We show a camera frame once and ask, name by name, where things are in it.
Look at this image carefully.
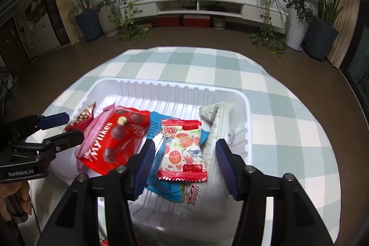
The glass sliding door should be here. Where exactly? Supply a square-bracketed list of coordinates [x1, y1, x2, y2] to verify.
[340, 0, 369, 108]

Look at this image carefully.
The plant in white ribbed pot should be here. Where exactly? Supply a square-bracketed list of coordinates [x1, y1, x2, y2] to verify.
[96, 0, 120, 37]

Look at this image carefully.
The fruit print candy packet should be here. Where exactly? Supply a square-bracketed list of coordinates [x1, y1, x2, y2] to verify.
[156, 119, 208, 182]

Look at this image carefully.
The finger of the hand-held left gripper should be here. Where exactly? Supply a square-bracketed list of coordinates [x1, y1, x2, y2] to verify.
[24, 131, 85, 155]
[6, 113, 70, 138]

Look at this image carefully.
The green checkered tablecloth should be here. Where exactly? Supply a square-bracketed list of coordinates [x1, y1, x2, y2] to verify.
[29, 47, 342, 246]

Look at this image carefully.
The beige curtain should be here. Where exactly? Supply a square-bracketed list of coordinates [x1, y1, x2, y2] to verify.
[327, 0, 361, 71]

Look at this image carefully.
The blue snack packet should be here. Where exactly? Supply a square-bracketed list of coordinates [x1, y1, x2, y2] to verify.
[146, 110, 209, 203]

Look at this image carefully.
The white television cabinet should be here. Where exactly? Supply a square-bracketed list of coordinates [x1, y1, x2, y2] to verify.
[119, 0, 289, 30]

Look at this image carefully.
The thin plant on white stand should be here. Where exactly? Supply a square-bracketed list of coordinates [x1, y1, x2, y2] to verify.
[67, 1, 80, 43]

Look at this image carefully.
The pink snack packet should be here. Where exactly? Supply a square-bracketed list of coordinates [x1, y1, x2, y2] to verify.
[75, 104, 116, 157]

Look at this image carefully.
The large-leaf plant in dark pot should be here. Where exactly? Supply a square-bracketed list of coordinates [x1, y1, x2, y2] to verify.
[284, 0, 364, 62]

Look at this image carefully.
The white plastic tray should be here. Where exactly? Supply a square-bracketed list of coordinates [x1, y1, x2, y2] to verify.
[58, 77, 254, 238]

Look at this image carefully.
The red chocolate ball packet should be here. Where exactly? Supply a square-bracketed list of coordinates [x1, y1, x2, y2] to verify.
[66, 103, 152, 176]

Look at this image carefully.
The small white pot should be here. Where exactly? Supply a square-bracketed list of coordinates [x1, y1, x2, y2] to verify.
[213, 16, 227, 29]

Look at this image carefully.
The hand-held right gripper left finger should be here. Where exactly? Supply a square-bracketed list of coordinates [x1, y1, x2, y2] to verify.
[40, 140, 158, 246]

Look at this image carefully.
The long white snack packet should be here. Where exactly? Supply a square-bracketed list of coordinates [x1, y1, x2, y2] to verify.
[184, 100, 249, 207]

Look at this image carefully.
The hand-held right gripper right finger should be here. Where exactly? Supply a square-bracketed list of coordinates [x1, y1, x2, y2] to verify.
[216, 138, 336, 246]

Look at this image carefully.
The bushy plant in white pot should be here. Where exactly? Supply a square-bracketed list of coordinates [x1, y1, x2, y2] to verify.
[283, 0, 315, 52]

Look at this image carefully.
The person's left hand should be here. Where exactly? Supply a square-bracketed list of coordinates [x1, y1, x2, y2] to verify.
[0, 178, 33, 223]

